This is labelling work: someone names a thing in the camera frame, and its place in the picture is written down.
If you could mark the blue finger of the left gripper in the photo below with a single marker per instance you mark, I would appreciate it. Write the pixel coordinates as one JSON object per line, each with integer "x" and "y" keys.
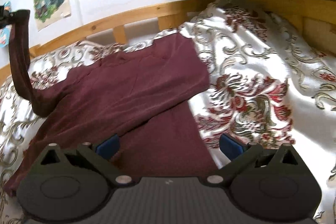
{"x": 5, "y": 17}

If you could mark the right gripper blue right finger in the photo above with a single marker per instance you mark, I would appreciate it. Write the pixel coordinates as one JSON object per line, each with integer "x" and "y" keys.
{"x": 241, "y": 156}

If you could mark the wooden bed frame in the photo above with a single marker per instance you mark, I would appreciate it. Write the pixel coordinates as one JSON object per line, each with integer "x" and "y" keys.
{"x": 314, "y": 19}

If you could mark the orange-haired character poster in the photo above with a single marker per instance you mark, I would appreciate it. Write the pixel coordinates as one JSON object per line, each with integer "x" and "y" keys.
{"x": 5, "y": 32}

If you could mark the maroon long-sleeve shirt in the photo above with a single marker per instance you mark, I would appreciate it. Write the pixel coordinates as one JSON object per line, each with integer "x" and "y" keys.
{"x": 141, "y": 97}

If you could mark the floral white bedspread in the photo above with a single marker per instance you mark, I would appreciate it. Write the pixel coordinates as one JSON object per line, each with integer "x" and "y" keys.
{"x": 267, "y": 85}

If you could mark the white wall pipe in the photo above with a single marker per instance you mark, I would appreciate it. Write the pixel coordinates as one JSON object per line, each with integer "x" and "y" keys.
{"x": 78, "y": 12}

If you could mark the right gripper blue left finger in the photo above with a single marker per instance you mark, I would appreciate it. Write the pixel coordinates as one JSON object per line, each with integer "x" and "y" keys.
{"x": 99, "y": 155}

